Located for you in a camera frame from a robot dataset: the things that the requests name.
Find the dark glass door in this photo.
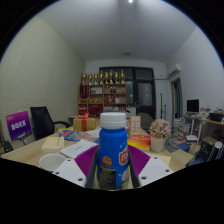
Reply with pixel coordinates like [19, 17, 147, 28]
[98, 66, 156, 120]

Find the white wall air conditioner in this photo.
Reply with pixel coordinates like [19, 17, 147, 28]
[167, 63, 183, 79]

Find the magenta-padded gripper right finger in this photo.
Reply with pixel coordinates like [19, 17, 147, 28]
[127, 144, 175, 190]

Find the small upright card box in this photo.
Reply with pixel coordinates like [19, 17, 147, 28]
[128, 115, 142, 136]

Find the purple sign board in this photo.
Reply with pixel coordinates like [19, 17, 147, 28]
[5, 110, 33, 142]

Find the blue printed magazine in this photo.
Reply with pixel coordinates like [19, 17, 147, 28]
[58, 129, 82, 142]

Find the wooden shelf unit with trophies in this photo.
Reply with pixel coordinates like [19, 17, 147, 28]
[78, 69, 128, 116]

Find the stack of books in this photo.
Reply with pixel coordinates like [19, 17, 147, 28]
[172, 117, 188, 135]

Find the yellow gift box red ribbon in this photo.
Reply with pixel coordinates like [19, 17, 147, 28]
[72, 112, 98, 133]

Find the black microphone stand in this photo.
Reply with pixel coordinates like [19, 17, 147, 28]
[158, 93, 168, 121]

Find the white-legged side desk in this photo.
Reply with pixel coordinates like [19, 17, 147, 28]
[184, 114, 224, 135]

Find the computer monitor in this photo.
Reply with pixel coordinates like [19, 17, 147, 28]
[186, 98, 201, 114]

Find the blue drink bottle white cap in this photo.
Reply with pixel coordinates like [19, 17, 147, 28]
[96, 112, 131, 191]

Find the black curved chair armrest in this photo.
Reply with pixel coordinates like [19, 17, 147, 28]
[0, 134, 15, 155]

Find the light wooden bench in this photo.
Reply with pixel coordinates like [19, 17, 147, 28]
[169, 148, 195, 167]

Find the black office chair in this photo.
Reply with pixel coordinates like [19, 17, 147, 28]
[29, 106, 72, 141]

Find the white printed paper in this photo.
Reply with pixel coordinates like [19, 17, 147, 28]
[59, 138, 99, 160]

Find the pale yellow notebook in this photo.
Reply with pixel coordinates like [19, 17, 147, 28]
[41, 135, 65, 154]

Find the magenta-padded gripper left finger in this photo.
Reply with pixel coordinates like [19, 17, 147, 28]
[52, 144, 100, 190]

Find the orange red book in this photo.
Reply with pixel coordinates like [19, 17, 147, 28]
[127, 134, 152, 150]

